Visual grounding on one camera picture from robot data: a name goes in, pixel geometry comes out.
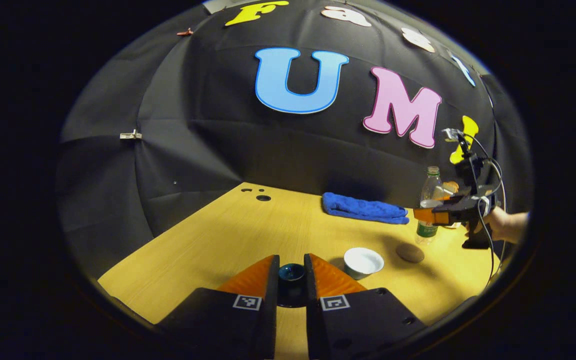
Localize round brown coaster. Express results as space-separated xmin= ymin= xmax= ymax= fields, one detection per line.
xmin=396 ymin=243 xmax=425 ymax=264

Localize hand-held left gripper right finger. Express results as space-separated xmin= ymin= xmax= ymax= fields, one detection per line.
xmin=304 ymin=253 xmax=426 ymax=360

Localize blue folded towel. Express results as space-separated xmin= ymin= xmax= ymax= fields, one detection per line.
xmin=321 ymin=192 xmax=410 ymax=225

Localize white and green teacup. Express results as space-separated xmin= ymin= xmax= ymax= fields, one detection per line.
xmin=343 ymin=247 xmax=385 ymax=281

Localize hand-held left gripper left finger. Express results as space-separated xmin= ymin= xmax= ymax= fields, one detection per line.
xmin=155 ymin=255 xmax=280 ymax=360

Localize black backdrop cloth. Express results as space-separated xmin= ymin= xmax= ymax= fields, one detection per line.
xmin=58 ymin=0 xmax=534 ymax=281

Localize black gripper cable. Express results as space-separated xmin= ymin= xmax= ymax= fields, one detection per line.
xmin=455 ymin=131 xmax=508 ymax=288

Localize clear plastic water bottle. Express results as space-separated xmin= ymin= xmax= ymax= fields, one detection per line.
xmin=414 ymin=166 xmax=444 ymax=246

